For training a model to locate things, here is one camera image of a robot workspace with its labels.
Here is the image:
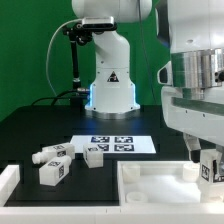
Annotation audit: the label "black camera stand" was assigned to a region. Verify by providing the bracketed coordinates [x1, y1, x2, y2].
[62, 23, 92, 107]

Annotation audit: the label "white square tabletop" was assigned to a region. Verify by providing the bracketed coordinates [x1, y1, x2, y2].
[117, 161, 224, 206]

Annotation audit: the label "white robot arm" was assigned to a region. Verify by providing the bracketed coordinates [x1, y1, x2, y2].
[72, 0, 224, 166]

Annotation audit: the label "grey camera cable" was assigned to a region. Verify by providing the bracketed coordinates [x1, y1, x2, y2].
[45, 18, 83, 98]

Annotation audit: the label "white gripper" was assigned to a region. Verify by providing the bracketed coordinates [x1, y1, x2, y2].
[161, 86, 224, 163]

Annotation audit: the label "grey camera on stand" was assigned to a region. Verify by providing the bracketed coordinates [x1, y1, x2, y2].
[81, 16, 115, 31]

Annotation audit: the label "white U-shaped fence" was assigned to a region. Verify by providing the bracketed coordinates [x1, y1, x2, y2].
[0, 163, 224, 224]

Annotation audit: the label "white marker tag sheet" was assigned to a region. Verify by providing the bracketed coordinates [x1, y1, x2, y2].
[71, 135, 156, 154]

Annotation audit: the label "black base cables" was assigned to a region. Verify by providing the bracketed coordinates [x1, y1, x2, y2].
[31, 87, 92, 107]

